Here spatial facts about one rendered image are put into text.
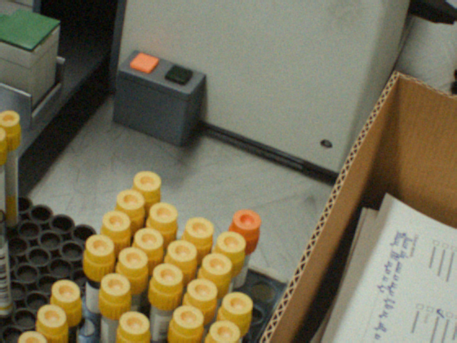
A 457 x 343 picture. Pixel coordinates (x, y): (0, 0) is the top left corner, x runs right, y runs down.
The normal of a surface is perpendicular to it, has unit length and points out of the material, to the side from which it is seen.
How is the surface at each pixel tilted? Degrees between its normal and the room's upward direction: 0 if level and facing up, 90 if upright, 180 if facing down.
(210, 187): 0
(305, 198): 0
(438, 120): 88
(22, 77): 90
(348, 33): 90
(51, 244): 0
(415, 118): 89
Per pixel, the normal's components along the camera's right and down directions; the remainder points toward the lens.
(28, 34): 0.15, -0.73
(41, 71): 0.92, 0.36
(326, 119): -0.37, 0.59
